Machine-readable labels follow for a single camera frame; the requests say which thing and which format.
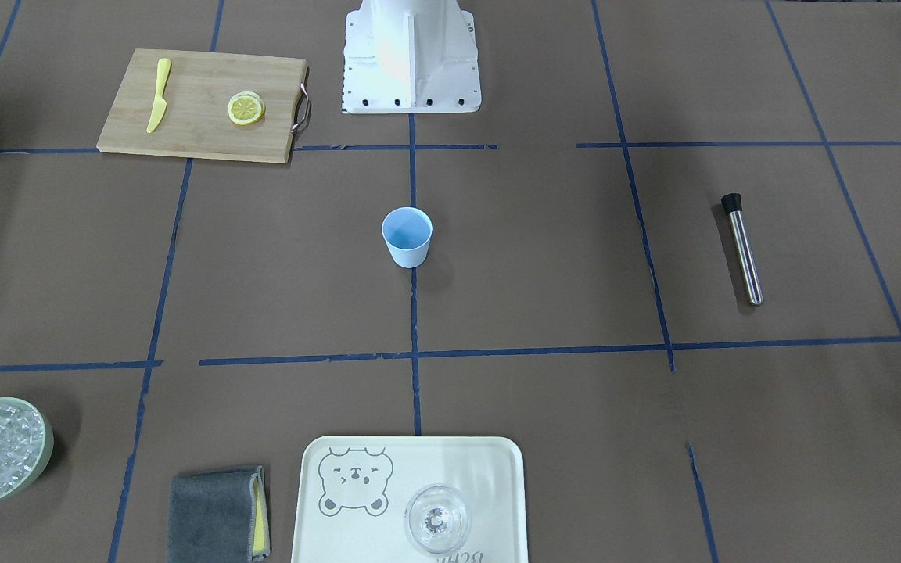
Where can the steel muddler black cap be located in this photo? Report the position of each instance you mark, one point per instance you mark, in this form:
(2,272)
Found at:
(733,209)

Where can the light blue cup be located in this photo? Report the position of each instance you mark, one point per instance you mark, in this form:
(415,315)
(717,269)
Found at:
(407,232)

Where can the lemon slices on board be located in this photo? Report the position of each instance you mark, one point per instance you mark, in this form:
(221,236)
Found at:
(245,108)

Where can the cream bear tray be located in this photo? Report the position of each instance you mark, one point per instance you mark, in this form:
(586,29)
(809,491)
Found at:
(353,492)

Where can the clear wine glass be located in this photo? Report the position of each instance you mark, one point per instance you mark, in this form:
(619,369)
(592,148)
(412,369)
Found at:
(438,520)

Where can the wooden cutting board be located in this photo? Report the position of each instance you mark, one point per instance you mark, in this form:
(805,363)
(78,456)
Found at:
(196,123)

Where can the grey folded cloth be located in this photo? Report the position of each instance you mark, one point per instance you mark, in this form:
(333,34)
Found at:
(219,516)

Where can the yellow plastic knife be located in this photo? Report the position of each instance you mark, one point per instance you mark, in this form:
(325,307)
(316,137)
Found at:
(163,71)

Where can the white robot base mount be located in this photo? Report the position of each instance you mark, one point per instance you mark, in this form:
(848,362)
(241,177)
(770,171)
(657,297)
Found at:
(410,57)

